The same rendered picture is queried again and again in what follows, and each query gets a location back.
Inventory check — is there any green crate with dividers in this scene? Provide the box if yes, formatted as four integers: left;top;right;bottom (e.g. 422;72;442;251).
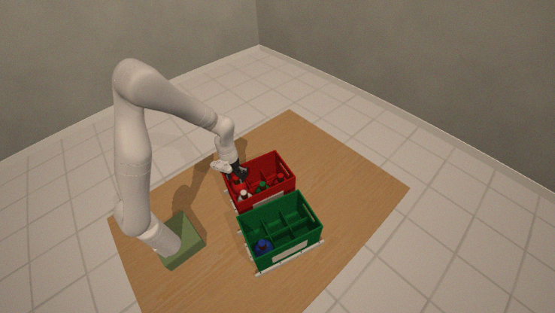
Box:
239;189;323;271

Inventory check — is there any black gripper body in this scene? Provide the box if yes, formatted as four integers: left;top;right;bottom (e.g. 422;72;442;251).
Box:
230;158;241;172

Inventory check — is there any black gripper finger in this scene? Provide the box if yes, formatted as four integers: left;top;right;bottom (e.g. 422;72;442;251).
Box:
220;172;231;180
232;166;247;184

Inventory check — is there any red crate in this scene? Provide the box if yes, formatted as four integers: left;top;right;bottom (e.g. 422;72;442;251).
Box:
225;150;296;215

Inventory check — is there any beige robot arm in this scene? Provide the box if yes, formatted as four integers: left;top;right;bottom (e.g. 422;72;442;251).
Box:
112;58;238;258

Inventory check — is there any blue bottle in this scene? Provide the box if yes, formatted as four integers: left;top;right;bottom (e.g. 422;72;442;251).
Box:
254;239;274;257

